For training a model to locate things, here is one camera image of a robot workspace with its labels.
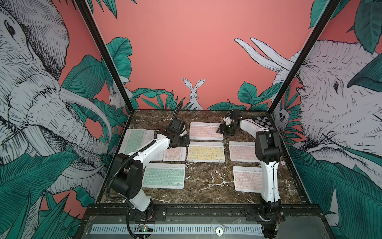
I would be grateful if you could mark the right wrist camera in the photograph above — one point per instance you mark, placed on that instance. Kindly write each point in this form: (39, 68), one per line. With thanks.
(235, 116)

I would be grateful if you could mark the far left green keyboard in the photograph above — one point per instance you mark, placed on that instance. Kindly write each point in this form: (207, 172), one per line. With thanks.
(132, 140)

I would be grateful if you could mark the left black frame post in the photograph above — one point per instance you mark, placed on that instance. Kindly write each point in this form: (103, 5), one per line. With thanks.
(98, 39)

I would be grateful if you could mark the near green keyboard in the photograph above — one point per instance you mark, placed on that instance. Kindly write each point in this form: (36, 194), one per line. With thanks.
(164, 176)

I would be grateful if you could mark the white slotted cable duct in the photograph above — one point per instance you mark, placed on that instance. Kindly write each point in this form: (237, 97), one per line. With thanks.
(174, 229)

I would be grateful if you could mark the black front mounting rail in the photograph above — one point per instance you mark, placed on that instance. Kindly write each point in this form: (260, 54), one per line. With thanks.
(163, 212)

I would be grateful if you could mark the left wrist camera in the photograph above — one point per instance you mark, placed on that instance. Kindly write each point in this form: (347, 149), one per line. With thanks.
(176, 126)

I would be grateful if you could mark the right black frame post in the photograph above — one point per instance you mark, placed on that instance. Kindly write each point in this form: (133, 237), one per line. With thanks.
(321, 23)

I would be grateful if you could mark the small electronics board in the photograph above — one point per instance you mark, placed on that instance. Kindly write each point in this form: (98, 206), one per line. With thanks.
(143, 229)

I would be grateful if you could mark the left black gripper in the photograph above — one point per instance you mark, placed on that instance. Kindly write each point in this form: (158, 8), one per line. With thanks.
(186, 143)

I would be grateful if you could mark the right middle pink keyboard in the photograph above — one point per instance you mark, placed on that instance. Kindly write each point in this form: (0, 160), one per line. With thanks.
(243, 151)

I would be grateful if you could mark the round silver lock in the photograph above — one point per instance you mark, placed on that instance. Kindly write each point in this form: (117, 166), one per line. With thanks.
(219, 231)

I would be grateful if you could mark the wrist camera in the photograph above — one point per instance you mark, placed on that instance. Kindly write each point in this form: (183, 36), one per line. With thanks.
(235, 116)
(176, 126)

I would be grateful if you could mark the right near pink keyboard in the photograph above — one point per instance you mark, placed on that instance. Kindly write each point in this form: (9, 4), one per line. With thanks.
(247, 179)

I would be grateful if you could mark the left white keyboard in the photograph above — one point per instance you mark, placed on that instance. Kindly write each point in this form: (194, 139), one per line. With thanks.
(149, 136)

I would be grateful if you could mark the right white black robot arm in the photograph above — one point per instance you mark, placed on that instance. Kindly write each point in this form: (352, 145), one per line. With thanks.
(268, 150)

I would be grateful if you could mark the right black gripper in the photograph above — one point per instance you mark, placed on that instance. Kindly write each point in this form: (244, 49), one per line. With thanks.
(224, 128)

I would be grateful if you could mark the green keyboard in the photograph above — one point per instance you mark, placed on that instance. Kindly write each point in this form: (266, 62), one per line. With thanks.
(132, 140)
(164, 176)

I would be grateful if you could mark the black frame post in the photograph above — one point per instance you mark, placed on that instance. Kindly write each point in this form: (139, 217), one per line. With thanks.
(321, 23)
(98, 39)

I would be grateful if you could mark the black white checkerboard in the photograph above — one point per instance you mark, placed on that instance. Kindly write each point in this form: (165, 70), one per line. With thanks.
(263, 121)

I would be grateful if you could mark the left pink keyboard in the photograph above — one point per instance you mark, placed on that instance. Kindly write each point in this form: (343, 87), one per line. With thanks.
(175, 154)

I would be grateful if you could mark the centre yellow keyboard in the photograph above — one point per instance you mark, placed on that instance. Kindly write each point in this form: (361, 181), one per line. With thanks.
(208, 152)

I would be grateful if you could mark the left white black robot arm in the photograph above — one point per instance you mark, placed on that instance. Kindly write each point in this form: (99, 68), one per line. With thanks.
(126, 174)

